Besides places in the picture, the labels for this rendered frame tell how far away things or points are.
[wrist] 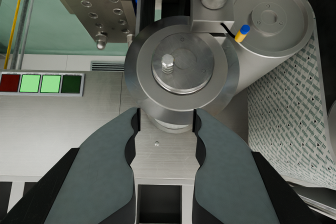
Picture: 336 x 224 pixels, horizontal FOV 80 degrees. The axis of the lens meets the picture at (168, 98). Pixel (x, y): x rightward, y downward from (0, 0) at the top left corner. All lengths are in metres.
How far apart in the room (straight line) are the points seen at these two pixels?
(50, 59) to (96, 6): 3.10
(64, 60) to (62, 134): 2.92
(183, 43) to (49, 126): 0.50
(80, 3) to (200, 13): 0.36
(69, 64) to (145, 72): 3.23
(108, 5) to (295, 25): 0.39
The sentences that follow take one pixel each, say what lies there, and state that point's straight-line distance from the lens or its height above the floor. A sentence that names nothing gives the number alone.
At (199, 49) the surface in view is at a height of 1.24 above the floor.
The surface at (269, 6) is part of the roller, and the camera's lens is 0.34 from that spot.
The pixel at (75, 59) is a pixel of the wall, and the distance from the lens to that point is 3.46.
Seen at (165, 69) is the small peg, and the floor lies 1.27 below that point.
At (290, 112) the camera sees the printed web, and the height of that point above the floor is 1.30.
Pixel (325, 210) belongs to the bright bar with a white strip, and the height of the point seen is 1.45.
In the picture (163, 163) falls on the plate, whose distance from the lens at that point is 0.58.
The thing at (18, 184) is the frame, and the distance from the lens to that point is 0.71.
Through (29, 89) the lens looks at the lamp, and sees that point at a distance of 0.71.
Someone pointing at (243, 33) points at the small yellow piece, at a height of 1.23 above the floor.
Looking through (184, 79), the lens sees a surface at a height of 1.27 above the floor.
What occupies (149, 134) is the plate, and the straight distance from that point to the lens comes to 0.58.
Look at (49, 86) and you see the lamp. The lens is 0.68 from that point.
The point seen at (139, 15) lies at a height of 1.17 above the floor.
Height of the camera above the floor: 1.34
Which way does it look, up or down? 12 degrees down
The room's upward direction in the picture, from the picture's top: 179 degrees counter-clockwise
